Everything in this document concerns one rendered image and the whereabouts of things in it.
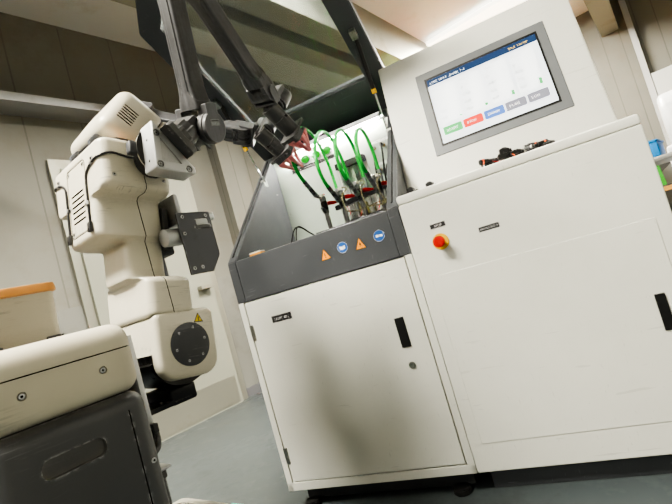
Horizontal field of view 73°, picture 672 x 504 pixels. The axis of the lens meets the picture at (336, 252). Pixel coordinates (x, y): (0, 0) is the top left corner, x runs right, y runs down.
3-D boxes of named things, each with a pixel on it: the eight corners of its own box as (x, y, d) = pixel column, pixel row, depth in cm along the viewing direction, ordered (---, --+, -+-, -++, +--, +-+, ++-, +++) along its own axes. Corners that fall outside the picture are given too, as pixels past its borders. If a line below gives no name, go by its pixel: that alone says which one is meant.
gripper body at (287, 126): (305, 120, 151) (290, 104, 147) (297, 139, 145) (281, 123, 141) (292, 129, 155) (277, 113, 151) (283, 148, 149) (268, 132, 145)
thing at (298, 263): (246, 302, 171) (235, 261, 172) (252, 300, 175) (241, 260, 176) (400, 256, 147) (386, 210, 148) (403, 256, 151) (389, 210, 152)
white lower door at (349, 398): (291, 483, 166) (242, 304, 171) (294, 479, 169) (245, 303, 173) (465, 465, 142) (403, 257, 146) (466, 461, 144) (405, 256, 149)
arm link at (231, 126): (135, 133, 167) (128, 106, 159) (142, 125, 171) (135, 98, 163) (250, 151, 166) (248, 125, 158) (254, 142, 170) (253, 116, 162)
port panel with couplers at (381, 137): (383, 202, 201) (363, 136, 203) (385, 202, 204) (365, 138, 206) (410, 192, 196) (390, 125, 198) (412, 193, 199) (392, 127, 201)
